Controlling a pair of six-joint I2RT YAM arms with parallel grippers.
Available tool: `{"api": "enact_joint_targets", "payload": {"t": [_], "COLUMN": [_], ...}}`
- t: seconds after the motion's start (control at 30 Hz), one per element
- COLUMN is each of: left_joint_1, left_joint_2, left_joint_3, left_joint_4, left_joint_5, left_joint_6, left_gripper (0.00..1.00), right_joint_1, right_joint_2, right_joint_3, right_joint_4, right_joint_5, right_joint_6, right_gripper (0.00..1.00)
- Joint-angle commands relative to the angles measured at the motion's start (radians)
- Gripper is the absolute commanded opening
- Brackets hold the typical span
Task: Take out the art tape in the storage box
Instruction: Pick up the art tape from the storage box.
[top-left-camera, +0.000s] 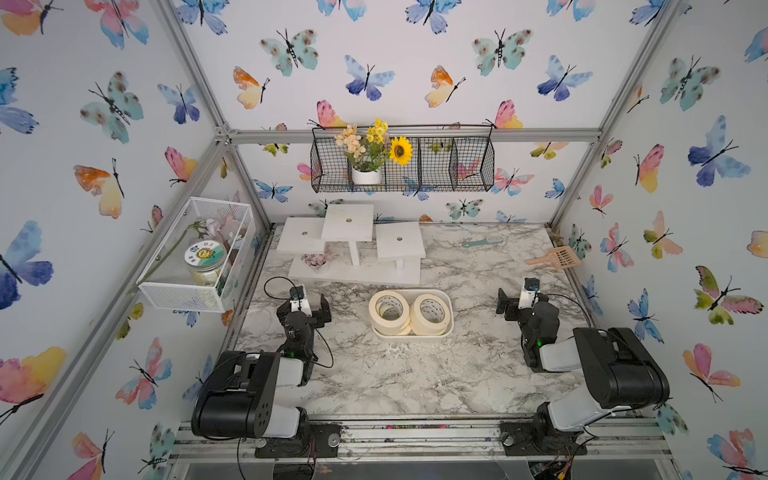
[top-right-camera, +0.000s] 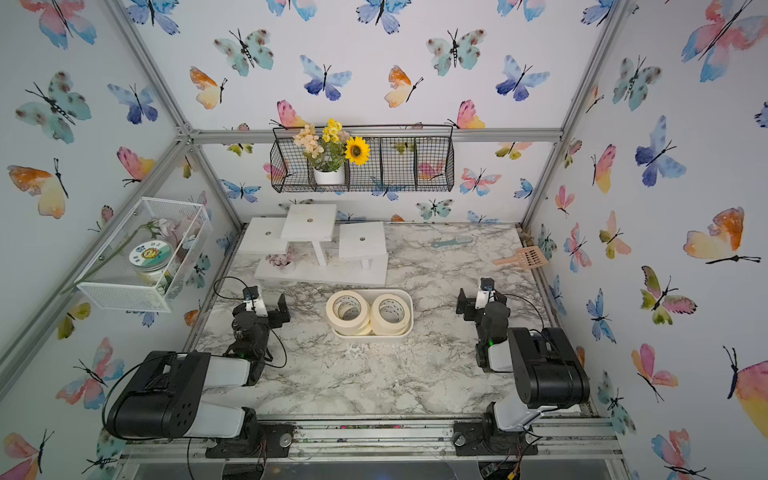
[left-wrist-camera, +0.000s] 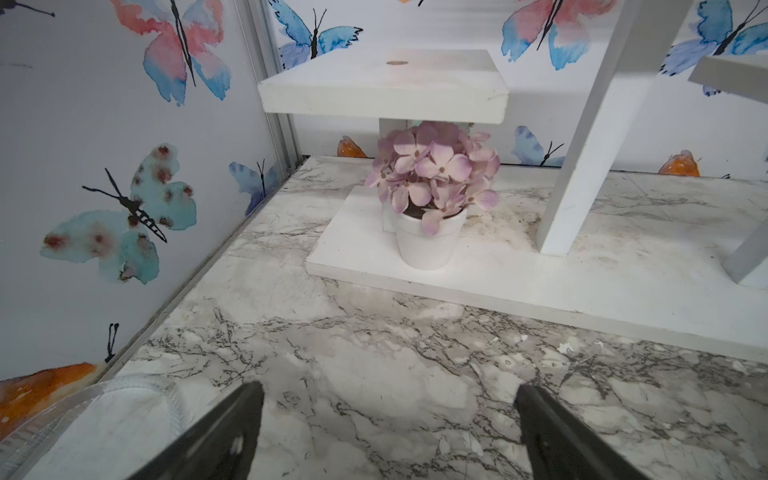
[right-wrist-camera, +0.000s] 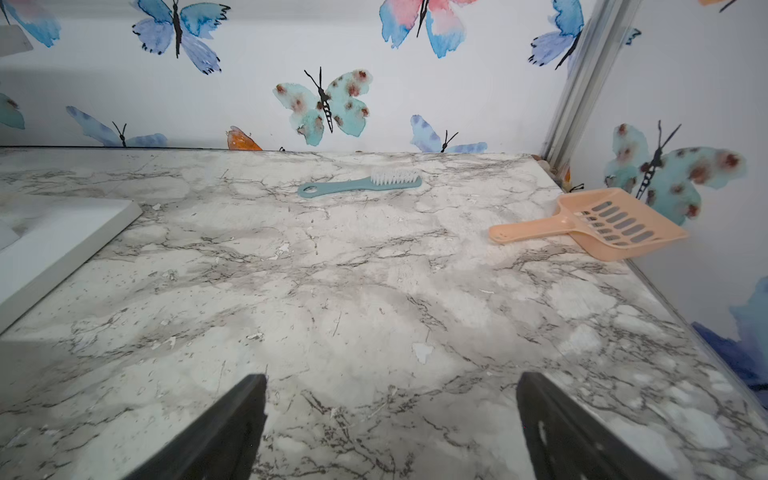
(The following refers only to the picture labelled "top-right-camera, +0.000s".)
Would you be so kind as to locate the beige masking tape roll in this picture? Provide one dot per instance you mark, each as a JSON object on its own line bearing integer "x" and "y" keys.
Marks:
{"x": 348, "y": 313}
{"x": 390, "y": 315}

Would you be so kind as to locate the small pink flower ornament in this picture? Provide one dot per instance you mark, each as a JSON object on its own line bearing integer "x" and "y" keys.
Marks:
{"x": 284, "y": 263}

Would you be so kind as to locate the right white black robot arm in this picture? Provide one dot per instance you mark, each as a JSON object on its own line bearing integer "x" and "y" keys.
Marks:
{"x": 548, "y": 376}

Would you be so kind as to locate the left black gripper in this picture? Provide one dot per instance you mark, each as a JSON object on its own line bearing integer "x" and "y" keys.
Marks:
{"x": 267, "y": 315}

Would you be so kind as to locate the clear acrylic wall box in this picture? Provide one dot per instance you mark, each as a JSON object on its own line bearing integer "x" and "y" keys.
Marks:
{"x": 111, "y": 282}

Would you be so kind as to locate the black wire wall basket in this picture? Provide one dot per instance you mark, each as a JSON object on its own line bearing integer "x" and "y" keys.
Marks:
{"x": 399, "y": 159}

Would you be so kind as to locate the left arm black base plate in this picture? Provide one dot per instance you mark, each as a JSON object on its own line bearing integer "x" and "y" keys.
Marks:
{"x": 256, "y": 441}

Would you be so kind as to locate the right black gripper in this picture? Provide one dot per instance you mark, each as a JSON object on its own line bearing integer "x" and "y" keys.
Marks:
{"x": 480, "y": 309}

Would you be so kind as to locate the white plastic storage tray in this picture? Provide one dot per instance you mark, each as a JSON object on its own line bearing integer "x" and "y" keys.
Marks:
{"x": 370, "y": 295}

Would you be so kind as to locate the potted artificial flowers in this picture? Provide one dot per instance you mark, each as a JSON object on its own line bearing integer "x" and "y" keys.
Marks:
{"x": 331, "y": 151}

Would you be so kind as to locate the white tiered display stand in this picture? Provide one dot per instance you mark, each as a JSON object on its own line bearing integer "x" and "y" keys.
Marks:
{"x": 327, "y": 251}

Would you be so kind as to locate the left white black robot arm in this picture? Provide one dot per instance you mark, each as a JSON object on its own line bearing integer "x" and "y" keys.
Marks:
{"x": 164, "y": 397}

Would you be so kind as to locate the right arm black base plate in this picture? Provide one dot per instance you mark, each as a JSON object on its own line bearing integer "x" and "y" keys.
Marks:
{"x": 480, "y": 438}

